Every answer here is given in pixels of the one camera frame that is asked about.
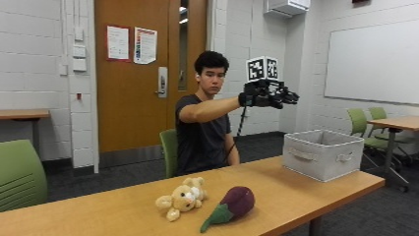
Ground white marker cube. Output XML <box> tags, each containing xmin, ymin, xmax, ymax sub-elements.
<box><xmin>245</xmin><ymin>55</ymin><xmax>281</xmax><ymax>83</ymax></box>

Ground grey fabric storage bin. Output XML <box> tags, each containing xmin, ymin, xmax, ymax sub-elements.
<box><xmin>282</xmin><ymin>129</ymin><xmax>366</xmax><ymax>183</ymax></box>

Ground green chair with wheels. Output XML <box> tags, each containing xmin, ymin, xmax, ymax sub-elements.
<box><xmin>367</xmin><ymin>106</ymin><xmax>418</xmax><ymax>146</ymax></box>
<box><xmin>346</xmin><ymin>107</ymin><xmax>411</xmax><ymax>171</ymax></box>

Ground the person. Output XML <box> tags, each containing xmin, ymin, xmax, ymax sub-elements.
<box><xmin>175</xmin><ymin>50</ymin><xmax>242</xmax><ymax>176</ymax></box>

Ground white whiteboard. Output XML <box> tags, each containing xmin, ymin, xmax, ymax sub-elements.
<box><xmin>324</xmin><ymin>19</ymin><xmax>419</xmax><ymax>106</ymax></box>

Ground wooden table with metal leg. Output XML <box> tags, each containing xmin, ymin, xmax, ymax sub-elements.
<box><xmin>367</xmin><ymin>115</ymin><xmax>419</xmax><ymax>193</ymax></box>

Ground purple plush eggplant toy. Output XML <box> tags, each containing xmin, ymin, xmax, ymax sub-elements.
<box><xmin>200</xmin><ymin>186</ymin><xmax>257</xmax><ymax>234</ymax></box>

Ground wooden door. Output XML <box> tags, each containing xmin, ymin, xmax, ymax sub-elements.
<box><xmin>93</xmin><ymin>0</ymin><xmax>210</xmax><ymax>153</ymax></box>

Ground colourful paper poster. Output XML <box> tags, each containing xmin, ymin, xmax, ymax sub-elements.
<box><xmin>132</xmin><ymin>27</ymin><xmax>159</xmax><ymax>66</ymax></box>

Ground beige plush bunny toy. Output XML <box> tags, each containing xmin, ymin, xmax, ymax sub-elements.
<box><xmin>155</xmin><ymin>176</ymin><xmax>208</xmax><ymax>222</ymax></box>

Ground white paper with red border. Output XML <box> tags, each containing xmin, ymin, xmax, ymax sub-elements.
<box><xmin>107</xmin><ymin>25</ymin><xmax>131</xmax><ymax>63</ymax></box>

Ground wooden side table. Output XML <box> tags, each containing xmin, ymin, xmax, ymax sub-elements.
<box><xmin>0</xmin><ymin>108</ymin><xmax>52</xmax><ymax>155</ymax></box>

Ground large green chair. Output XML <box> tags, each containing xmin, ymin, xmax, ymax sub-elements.
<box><xmin>0</xmin><ymin>139</ymin><xmax>49</xmax><ymax>213</ymax></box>

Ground black glove cable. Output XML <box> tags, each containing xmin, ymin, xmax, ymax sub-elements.
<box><xmin>222</xmin><ymin>105</ymin><xmax>249</xmax><ymax>161</ymax></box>

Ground white wall-mounted unit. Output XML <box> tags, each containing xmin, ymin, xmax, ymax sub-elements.
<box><xmin>264</xmin><ymin>0</ymin><xmax>312</xmax><ymax>19</ymax></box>

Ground silver door handle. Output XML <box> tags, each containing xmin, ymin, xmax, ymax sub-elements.
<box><xmin>155</xmin><ymin>66</ymin><xmax>169</xmax><ymax>98</ymax></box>

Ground white wall switch boxes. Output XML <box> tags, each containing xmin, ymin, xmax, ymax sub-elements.
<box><xmin>71</xmin><ymin>26</ymin><xmax>89</xmax><ymax>73</ymax></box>

